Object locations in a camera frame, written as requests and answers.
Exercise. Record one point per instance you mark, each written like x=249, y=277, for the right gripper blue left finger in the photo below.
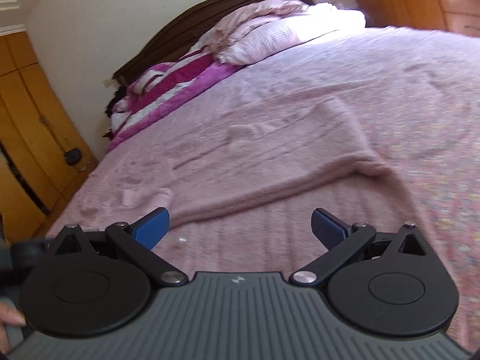
x=136, y=241

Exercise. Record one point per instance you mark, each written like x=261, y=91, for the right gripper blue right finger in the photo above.
x=344, y=244

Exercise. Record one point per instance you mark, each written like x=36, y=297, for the pink knitted sweater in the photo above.
x=203, y=162

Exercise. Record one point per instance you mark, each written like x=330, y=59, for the black clothes beside bed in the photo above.
x=120, y=93

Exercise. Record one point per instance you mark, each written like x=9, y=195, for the person's left hand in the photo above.
x=9, y=316

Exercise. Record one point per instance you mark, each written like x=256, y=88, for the orange wooden wardrobe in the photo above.
x=36, y=182

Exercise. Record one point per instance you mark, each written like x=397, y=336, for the black bag on wardrobe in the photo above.
x=73, y=157

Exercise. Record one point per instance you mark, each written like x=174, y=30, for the pink floral bedspread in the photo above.
x=378, y=126

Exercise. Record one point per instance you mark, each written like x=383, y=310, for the magenta white striped quilt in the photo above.
x=164, y=88

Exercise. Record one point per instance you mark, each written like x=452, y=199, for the dark wooden headboard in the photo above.
x=178, y=36

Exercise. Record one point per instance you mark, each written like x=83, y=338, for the pink checkered ruffled duvet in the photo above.
x=259, y=30

